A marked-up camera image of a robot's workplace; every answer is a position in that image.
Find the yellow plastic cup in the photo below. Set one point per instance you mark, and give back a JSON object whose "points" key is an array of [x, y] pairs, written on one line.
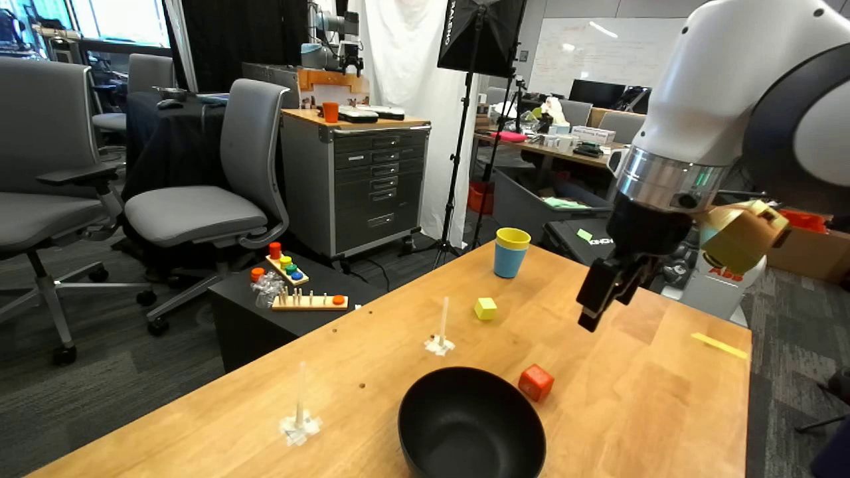
{"points": [[513, 237]]}

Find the yellow cube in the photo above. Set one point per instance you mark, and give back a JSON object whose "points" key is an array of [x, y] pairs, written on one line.
{"points": [[485, 308]]}

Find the black computer monitor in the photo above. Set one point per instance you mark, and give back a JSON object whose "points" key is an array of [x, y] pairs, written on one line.
{"points": [[595, 95]]}

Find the black softbox light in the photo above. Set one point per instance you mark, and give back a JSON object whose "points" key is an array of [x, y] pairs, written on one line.
{"points": [[482, 35]]}

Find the red flat item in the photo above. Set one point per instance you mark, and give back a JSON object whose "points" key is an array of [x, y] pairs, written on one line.
{"points": [[802, 222]]}

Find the brown cardboard box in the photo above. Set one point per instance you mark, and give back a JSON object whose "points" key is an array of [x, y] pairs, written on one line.
{"points": [[810, 255]]}

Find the orange cube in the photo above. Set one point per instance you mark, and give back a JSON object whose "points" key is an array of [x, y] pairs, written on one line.
{"points": [[536, 383]]}

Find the yellow tape strip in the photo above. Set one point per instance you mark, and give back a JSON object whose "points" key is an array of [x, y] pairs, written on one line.
{"points": [[717, 347]]}

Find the blue plastic cup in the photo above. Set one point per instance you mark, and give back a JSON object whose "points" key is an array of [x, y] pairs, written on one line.
{"points": [[508, 263]]}

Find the small orange ball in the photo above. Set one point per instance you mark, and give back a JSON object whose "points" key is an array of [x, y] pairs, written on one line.
{"points": [[255, 274]]}

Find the black camera tripod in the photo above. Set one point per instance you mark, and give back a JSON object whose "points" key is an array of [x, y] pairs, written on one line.
{"points": [[833, 454]]}

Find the black light stand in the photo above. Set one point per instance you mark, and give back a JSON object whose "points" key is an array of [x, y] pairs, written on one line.
{"points": [[460, 161]]}

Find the clear plastic stand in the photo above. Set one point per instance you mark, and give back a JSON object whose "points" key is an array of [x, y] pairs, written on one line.
{"points": [[440, 340], [300, 427]]}

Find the black bowl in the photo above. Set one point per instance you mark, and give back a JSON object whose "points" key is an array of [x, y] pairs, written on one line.
{"points": [[469, 427]]}

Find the orange wooden sign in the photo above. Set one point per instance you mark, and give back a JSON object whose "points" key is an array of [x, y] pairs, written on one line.
{"points": [[330, 80]]}

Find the colourful wooden stacking toy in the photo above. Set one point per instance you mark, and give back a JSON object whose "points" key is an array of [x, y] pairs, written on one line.
{"points": [[284, 267]]}

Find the black flat device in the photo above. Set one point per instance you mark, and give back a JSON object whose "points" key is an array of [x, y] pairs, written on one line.
{"points": [[359, 113]]}

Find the grey office chair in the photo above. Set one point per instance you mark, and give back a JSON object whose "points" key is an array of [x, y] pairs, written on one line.
{"points": [[149, 75], [189, 214], [43, 214]]}

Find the grey drawer cabinet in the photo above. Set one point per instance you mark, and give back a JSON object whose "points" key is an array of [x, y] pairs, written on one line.
{"points": [[354, 188]]}

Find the white curtain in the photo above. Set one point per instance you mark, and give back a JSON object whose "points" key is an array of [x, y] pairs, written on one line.
{"points": [[399, 61]]}

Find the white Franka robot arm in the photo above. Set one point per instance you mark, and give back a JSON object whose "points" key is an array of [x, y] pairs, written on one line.
{"points": [[733, 80]]}

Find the white ABB robot base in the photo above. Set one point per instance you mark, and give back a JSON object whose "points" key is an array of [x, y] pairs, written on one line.
{"points": [[720, 287]]}

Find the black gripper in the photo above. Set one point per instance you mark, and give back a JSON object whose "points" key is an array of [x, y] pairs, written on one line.
{"points": [[652, 233]]}

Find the orange cup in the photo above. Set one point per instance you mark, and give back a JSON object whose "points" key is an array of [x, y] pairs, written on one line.
{"points": [[330, 113]]}

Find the wooden peg bar toy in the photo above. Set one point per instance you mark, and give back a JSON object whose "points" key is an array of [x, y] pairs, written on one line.
{"points": [[308, 300]]}

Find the black curtain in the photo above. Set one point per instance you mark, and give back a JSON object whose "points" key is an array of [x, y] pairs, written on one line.
{"points": [[239, 35]]}

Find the clear plastic bag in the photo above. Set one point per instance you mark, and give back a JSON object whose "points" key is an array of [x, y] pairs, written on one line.
{"points": [[270, 290]]}

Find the black case green sticker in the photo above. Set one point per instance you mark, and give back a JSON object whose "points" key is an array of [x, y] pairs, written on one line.
{"points": [[574, 239]]}

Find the black draped cloth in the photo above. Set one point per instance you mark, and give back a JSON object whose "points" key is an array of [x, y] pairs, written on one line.
{"points": [[168, 142]]}

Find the low black table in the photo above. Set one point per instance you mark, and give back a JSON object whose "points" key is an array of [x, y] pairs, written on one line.
{"points": [[249, 327]]}

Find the red box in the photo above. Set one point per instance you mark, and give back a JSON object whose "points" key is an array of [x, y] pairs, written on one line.
{"points": [[482, 198]]}

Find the yellowish wrist camera box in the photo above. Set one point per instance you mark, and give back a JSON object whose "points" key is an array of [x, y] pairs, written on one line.
{"points": [[744, 237]]}

